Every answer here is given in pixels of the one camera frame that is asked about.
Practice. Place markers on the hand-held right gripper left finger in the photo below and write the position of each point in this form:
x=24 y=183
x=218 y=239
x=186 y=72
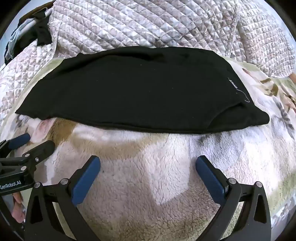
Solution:
x=86 y=178

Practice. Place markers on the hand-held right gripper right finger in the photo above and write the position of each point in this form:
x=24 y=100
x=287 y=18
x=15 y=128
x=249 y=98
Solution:
x=211 y=180

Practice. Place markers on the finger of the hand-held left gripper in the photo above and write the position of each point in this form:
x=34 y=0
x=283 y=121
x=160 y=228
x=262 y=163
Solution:
x=42 y=149
x=20 y=140

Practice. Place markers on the black pants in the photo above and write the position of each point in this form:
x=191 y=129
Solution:
x=138 y=92

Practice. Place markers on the person's left hand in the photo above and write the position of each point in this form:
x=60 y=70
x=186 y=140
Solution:
x=18 y=208

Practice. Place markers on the floral fleece blanket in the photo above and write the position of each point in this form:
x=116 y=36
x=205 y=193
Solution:
x=143 y=162

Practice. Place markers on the light blue cloth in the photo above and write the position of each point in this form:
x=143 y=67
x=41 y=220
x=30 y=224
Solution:
x=18 y=34

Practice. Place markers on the black hanging garment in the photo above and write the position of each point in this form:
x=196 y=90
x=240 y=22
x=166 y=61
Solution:
x=42 y=32

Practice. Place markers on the quilted floral bedspread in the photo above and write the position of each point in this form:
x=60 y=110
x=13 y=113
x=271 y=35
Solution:
x=138 y=23

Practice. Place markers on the white rail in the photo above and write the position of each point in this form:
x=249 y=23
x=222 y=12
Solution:
x=47 y=13

